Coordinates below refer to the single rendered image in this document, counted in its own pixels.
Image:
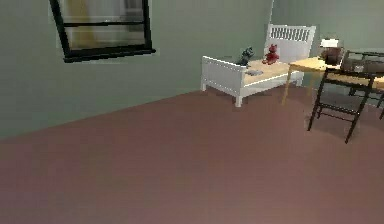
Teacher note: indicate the white bed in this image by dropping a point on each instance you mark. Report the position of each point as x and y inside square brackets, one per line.
[230, 77]

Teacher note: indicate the grey flat object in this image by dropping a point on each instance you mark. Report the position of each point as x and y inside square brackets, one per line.
[254, 72]

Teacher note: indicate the grey teddy bear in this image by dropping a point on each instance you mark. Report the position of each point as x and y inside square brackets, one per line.
[246, 56]

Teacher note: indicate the red teddy bear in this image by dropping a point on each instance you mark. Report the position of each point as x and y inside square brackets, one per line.
[272, 55]

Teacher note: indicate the black framed window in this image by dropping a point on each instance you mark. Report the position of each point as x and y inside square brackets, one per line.
[104, 26]

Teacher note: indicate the yellow wooden table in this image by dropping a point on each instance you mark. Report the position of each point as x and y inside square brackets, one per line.
[308, 64]

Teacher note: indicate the black chair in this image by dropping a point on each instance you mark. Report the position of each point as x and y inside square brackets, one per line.
[346, 96]

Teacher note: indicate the brown box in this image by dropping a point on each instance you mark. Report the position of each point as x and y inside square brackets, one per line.
[363, 65]

